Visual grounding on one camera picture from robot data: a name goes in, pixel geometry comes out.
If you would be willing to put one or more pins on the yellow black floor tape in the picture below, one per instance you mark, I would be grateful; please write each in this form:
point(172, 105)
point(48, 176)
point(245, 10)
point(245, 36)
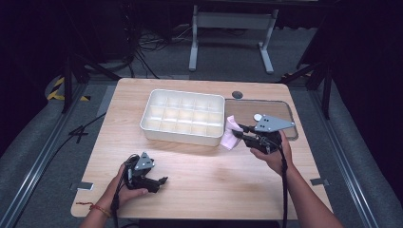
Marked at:
point(55, 93)

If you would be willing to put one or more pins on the dark round table grommet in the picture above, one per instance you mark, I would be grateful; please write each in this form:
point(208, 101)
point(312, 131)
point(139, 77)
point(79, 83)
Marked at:
point(237, 94)

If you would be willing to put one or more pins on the grey floor tape piece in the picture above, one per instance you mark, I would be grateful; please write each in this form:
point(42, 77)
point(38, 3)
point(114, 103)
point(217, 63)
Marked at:
point(83, 186)
point(319, 181)

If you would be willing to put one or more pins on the pink sock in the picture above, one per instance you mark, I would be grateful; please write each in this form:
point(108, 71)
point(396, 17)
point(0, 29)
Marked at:
point(229, 140)

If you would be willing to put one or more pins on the person's left hand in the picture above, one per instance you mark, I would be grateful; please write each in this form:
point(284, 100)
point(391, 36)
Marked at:
point(122, 193)

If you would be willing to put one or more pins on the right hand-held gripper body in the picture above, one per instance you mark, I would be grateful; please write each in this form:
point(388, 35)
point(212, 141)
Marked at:
point(269, 124)

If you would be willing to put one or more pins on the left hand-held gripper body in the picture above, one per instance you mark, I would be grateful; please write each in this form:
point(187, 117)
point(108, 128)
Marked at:
point(142, 164)

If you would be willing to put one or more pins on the white metal desk frame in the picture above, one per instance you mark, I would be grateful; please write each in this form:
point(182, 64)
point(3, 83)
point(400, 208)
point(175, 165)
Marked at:
point(234, 20)

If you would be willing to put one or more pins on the white compartment storage box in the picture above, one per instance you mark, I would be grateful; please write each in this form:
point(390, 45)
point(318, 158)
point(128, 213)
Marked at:
point(183, 117)

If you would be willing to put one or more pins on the person's right hand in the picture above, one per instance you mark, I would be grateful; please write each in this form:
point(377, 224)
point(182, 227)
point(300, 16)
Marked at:
point(272, 160)

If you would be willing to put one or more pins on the black tripod stand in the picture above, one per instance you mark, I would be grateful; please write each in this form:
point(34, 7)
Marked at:
point(68, 79)
point(326, 85)

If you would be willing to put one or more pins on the aluminium floor rail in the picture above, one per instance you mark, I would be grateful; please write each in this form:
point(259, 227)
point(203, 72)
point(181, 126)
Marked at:
point(38, 164)
point(345, 158)

